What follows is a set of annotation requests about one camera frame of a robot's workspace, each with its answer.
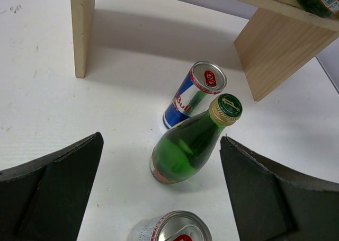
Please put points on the wooden two-tier shelf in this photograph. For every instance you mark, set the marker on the wooden two-tier shelf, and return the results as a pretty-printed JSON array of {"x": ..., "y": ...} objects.
[{"x": 278, "y": 40}]

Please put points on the Red Bull can front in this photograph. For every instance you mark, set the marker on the Red Bull can front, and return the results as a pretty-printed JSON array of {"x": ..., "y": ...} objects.
[{"x": 174, "y": 225}]

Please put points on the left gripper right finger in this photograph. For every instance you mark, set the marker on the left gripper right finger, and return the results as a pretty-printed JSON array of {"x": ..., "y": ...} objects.
[{"x": 273, "y": 202}]

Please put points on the green glass bottle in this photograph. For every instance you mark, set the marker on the green glass bottle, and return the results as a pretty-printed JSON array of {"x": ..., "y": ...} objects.
[{"x": 184, "y": 149}]

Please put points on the red bull can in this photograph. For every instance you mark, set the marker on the red bull can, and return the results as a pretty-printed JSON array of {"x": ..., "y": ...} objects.
[
  {"x": 174, "y": 225},
  {"x": 204, "y": 81}
]

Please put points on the Red Bull can near shelf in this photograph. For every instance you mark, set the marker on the Red Bull can near shelf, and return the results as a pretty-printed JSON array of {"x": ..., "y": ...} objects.
[{"x": 204, "y": 81}]

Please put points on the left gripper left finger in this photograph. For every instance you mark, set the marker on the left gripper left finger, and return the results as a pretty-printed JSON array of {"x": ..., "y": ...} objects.
[{"x": 46, "y": 198}]

